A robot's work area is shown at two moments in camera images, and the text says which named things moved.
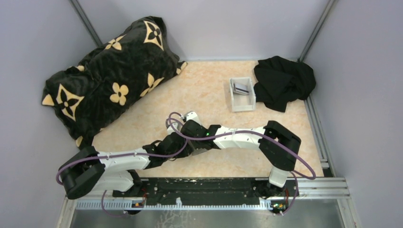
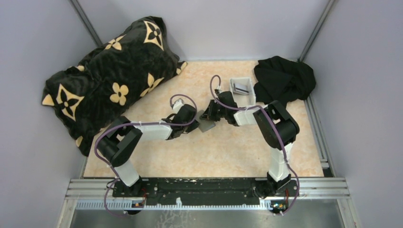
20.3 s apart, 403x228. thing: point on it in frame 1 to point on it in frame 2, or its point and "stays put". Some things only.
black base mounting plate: (209, 190) stays put
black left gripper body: (185, 153) to (189, 128)
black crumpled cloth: (280, 80) stays put
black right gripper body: (196, 144) to (219, 112)
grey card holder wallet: (198, 151) to (205, 124)
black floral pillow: (110, 79) stays put
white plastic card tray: (243, 94) stays put
